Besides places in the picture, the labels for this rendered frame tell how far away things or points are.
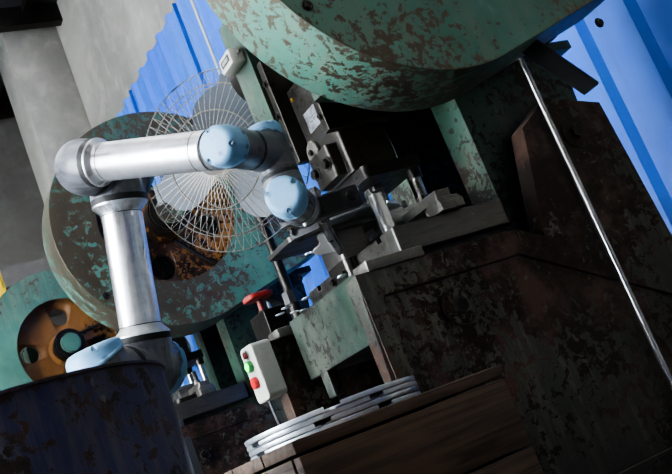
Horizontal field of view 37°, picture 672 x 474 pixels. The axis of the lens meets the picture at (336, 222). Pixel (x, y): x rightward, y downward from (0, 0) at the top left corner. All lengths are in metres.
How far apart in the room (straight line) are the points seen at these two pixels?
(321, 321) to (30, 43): 6.12
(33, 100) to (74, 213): 4.38
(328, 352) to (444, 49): 0.72
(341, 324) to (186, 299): 1.43
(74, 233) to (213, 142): 1.81
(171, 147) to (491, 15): 0.73
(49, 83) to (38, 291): 3.00
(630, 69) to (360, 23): 1.44
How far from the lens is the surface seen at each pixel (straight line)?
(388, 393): 1.51
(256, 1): 1.94
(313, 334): 2.28
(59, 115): 7.87
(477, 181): 2.33
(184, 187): 3.23
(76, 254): 3.50
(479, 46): 2.07
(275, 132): 1.89
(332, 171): 2.29
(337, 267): 2.23
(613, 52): 3.27
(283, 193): 1.83
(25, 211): 9.30
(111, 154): 1.93
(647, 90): 3.20
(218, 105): 3.19
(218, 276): 3.59
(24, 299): 5.25
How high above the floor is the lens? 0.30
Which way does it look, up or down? 13 degrees up
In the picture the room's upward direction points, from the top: 22 degrees counter-clockwise
